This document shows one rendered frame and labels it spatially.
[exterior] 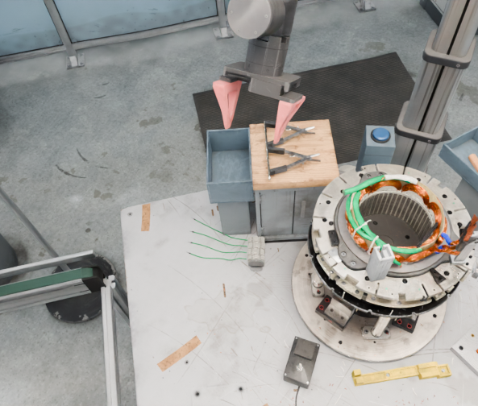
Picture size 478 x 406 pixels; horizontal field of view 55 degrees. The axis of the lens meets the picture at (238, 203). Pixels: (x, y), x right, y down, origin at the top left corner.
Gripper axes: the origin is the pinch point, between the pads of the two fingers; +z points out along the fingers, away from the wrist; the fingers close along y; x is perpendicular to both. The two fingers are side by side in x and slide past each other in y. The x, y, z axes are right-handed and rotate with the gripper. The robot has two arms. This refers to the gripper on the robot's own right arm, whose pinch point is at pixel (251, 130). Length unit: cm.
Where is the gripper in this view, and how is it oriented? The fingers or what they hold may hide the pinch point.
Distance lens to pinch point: 72.0
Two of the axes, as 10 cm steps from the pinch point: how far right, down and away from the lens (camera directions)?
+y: 9.0, 3.2, -2.9
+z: -1.6, 8.7, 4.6
